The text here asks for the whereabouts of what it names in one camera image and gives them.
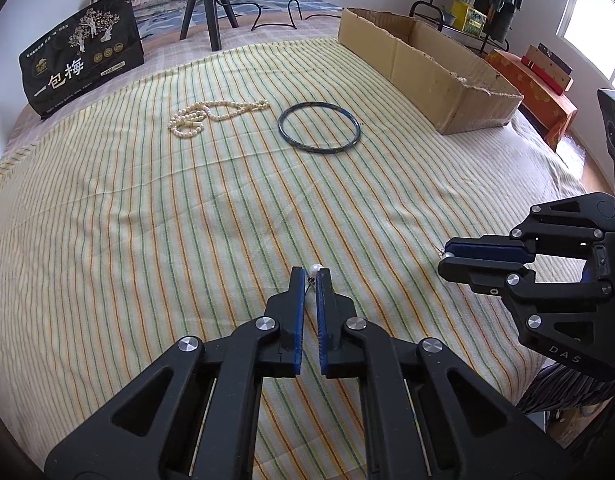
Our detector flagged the dark flat box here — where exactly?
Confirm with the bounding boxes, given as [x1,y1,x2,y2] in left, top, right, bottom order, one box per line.
[537,42,573,76]

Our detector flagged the cardboard box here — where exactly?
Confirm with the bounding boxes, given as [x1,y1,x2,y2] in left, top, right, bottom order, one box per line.
[337,7,524,136]

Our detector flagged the black tripod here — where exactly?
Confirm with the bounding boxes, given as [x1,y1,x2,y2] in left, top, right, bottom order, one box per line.
[180,0,239,52]

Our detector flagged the yellow crate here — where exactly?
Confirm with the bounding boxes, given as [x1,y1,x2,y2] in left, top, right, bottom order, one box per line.
[450,0,488,36]

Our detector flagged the stacked boxes on table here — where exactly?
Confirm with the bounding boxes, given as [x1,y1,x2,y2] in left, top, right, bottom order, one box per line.
[520,45,574,95]

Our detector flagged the black clothes rack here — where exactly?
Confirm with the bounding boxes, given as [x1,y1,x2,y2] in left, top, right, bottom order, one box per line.
[410,0,513,56]

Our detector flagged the black cable with controller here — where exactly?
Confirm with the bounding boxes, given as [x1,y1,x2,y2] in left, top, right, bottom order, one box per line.
[237,0,343,31]

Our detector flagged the yellow striped blanket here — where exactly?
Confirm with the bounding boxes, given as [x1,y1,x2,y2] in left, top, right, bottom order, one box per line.
[0,35,588,480]

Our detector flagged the dark bangle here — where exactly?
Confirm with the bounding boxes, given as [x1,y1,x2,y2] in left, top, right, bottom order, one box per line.
[278,102,361,153]

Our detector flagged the clear plastic sheet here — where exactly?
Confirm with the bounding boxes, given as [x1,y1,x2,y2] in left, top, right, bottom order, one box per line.
[557,125,588,181]

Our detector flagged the window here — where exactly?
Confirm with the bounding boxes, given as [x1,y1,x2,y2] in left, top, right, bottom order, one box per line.
[562,0,615,83]

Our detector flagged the black printed snack bag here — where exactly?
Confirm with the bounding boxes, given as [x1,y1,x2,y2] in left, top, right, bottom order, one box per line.
[18,0,145,120]

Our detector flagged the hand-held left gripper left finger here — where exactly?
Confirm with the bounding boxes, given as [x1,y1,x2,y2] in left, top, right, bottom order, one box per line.
[44,266,308,480]

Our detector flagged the thin pearl necklace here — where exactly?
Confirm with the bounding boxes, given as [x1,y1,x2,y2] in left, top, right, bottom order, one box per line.
[168,100,270,138]

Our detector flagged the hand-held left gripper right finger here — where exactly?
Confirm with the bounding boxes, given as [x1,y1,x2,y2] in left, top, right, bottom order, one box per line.
[315,267,571,480]

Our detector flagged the orange red gift box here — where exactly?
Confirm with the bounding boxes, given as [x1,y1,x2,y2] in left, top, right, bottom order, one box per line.
[486,49,578,153]

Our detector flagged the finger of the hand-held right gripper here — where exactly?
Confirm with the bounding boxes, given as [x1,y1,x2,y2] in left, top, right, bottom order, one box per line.
[437,255,615,378]
[446,192,615,263]

